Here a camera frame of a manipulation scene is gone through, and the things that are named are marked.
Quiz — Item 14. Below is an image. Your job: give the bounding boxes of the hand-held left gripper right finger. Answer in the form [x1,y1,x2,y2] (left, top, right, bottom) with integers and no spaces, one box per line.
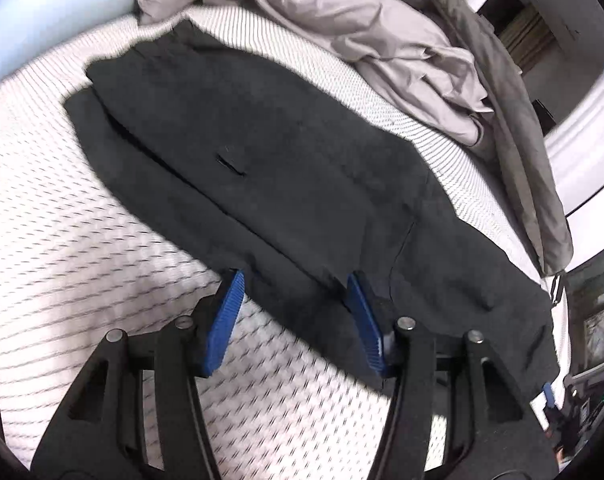
[346,271,558,480]

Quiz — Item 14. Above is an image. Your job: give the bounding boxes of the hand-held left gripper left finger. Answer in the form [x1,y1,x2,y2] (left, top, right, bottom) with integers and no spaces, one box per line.
[30,268,246,480]

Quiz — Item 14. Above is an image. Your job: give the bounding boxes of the black pants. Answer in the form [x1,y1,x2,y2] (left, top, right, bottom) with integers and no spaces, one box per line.
[64,17,560,401]

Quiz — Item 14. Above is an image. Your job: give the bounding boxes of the white patterned mattress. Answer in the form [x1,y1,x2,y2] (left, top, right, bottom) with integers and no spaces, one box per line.
[0,5,568,480]

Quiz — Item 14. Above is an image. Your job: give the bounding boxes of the olive grey blanket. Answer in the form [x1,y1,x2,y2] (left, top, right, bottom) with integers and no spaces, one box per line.
[352,0,575,278]

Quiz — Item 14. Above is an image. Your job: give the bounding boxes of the light beige duvet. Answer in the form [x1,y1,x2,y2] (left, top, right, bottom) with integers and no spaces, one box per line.
[119,0,498,148]

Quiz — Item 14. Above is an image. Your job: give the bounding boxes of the light blue pillow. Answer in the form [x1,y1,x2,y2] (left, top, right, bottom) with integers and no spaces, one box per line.
[0,0,135,93]

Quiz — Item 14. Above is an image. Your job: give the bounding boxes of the white bed frame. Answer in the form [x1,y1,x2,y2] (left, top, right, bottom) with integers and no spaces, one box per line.
[447,0,604,216]

